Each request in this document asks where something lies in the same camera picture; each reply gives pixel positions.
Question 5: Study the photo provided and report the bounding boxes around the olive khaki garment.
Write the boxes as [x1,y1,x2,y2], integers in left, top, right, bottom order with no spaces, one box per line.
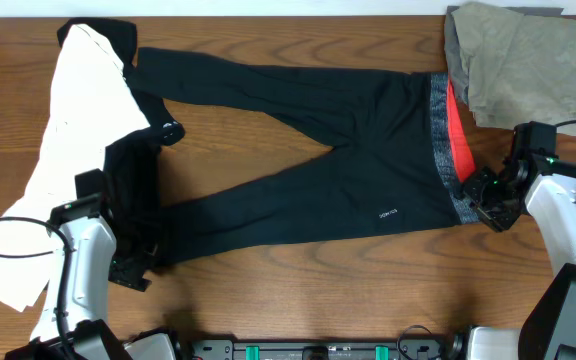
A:
[444,2,576,136]

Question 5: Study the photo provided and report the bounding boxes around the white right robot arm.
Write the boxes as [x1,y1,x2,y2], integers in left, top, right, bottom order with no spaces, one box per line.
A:
[454,122,576,360]

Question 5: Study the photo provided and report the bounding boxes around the white garment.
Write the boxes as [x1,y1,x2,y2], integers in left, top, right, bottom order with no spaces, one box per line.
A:
[0,27,147,311]

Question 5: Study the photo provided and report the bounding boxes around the black shirt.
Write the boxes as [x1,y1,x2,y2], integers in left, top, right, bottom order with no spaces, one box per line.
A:
[57,17,185,268]

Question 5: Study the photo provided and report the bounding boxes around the black leggings with red waistband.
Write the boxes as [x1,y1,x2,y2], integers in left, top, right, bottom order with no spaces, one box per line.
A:
[126,46,480,267]

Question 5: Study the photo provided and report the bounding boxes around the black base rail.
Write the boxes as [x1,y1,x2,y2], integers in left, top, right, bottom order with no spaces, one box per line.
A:
[181,325,467,360]

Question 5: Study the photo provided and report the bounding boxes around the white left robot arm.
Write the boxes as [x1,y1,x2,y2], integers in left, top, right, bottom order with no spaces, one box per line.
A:
[5,169,180,359]

